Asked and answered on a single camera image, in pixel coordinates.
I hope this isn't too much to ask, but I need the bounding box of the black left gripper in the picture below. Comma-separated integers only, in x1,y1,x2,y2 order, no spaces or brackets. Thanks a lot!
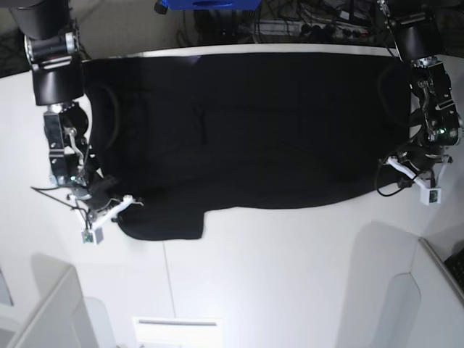
394,143,444,174

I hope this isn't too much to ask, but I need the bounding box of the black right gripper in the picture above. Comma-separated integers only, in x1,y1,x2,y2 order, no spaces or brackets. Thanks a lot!
72,175,117,211

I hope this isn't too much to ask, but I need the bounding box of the black T-shirt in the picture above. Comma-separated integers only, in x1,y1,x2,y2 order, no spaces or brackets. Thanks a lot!
83,53,410,241

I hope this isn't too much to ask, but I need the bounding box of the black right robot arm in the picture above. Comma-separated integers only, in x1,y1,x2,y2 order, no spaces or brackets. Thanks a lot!
1,1,116,213

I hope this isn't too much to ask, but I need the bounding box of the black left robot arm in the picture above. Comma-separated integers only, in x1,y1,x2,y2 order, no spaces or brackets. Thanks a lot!
378,1,463,173

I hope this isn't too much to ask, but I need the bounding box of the black keyboard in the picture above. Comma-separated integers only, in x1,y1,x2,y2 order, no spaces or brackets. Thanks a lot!
444,249,464,289

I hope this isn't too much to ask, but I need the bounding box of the blue box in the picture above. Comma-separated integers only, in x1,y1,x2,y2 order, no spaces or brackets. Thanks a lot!
161,0,261,11

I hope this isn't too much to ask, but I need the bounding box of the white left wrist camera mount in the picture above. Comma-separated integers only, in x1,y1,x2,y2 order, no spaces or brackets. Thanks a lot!
386,154,453,206

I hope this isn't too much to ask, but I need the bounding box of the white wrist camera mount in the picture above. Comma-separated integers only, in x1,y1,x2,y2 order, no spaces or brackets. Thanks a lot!
67,194,144,245
386,154,453,206

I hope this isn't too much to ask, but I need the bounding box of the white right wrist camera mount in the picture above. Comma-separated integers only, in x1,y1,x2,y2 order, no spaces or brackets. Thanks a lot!
67,194,144,245

